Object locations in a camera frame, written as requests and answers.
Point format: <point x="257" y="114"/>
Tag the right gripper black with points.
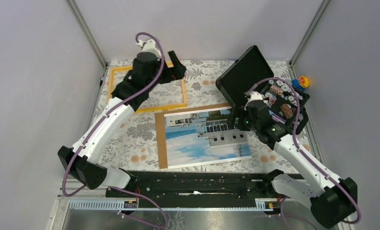
<point x="237" y="111"/>

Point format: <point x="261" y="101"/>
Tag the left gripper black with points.
<point x="172" y="74"/>

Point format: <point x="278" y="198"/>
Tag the yellow wooden picture frame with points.
<point x="162" y="97"/>

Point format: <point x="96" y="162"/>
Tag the building and sky photo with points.
<point x="201" y="136"/>

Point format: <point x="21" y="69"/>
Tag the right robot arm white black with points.
<point x="330" y="198"/>

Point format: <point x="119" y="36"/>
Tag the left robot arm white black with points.
<point x="81" y="159"/>

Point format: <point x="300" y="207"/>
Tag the black poker chip case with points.
<point x="251" y="72"/>

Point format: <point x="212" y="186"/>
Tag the purple chip stack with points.
<point x="278" y="118"/>

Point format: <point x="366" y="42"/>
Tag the pink patterned chip stack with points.
<point x="277" y="90"/>

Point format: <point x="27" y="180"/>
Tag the brown chip stack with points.
<point x="287" y="111"/>

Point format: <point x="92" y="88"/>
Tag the brown cardboard backing board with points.
<point x="160" y="129"/>

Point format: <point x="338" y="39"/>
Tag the blue toy piece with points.
<point x="295" y="84"/>

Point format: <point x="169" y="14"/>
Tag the yellow orange toy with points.
<point x="303" y="82"/>

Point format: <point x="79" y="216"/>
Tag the floral patterned table mat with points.
<point x="134" y="146"/>

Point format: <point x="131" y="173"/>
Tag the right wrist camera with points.
<point x="253" y="96"/>

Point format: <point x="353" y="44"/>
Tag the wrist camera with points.
<point x="253" y="96"/>
<point x="150" y="46"/>

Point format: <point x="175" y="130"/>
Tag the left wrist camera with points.
<point x="150" y="46"/>

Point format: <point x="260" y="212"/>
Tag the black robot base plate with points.
<point x="202" y="190"/>

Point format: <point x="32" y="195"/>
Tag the left aluminium corner post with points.
<point x="74" y="8"/>

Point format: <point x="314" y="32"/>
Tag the aluminium corner post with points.
<point x="308" y="33"/>
<point x="74" y="8"/>

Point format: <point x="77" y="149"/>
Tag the right aluminium corner post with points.
<point x="308" y="33"/>

